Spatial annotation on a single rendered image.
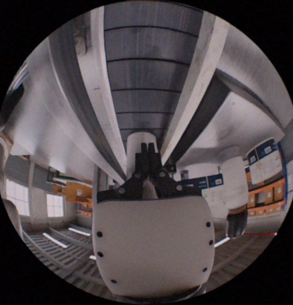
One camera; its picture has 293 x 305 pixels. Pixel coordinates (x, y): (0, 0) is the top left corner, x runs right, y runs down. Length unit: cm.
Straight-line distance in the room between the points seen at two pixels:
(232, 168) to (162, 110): 26
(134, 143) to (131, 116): 4
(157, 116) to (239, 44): 21
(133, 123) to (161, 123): 4
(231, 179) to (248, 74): 27
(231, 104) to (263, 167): 35
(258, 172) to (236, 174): 19
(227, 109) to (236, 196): 24
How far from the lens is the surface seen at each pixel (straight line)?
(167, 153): 19
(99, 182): 38
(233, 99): 18
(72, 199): 201
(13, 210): 54
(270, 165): 49
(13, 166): 568
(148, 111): 15
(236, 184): 34
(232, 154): 35
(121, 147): 24
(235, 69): 22
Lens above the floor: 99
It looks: 24 degrees down
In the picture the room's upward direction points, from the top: 177 degrees clockwise
